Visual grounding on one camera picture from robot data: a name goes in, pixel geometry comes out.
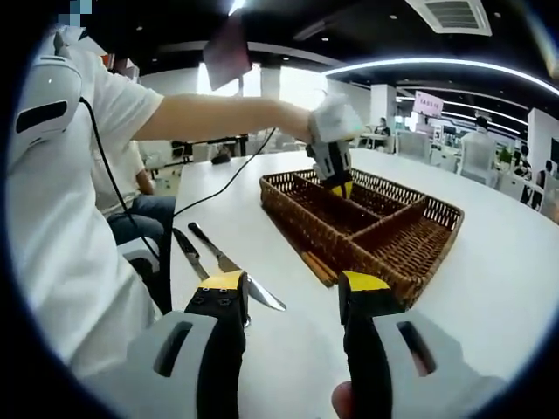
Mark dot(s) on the brown wicker storage tray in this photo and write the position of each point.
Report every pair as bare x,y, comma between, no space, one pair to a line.
393,244

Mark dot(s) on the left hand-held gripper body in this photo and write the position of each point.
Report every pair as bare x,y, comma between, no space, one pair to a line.
336,120

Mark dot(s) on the dark hanging board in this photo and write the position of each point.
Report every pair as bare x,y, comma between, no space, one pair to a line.
227,52

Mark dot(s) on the person's white shirt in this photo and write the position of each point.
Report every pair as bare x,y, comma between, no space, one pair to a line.
65,240

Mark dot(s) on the ceiling air conditioner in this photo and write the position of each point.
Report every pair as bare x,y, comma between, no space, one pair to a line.
454,15

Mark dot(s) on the person's right hand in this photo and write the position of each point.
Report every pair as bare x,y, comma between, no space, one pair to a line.
342,401

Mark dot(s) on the pink hanging sign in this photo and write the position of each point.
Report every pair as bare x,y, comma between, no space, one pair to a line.
429,103

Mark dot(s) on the white chest device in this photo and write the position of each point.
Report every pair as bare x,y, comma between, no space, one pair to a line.
43,78

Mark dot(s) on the small dark bag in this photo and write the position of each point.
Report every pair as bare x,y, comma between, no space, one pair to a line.
220,159

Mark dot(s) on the curved ceiling light strip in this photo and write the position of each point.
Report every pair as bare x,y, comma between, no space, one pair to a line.
436,62

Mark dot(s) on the white office chair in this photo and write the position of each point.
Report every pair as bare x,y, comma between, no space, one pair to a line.
135,249

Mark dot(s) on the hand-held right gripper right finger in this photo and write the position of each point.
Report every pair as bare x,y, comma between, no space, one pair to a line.
367,331

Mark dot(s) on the straight ceiling light strip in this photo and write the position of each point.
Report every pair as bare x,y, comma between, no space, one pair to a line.
236,6

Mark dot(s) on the steel knife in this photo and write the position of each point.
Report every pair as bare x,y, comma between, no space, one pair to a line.
222,259
190,253

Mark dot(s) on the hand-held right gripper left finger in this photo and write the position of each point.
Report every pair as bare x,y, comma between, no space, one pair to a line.
218,331

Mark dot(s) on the wooden chopstick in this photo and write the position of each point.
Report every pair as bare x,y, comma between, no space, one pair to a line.
316,269
324,267

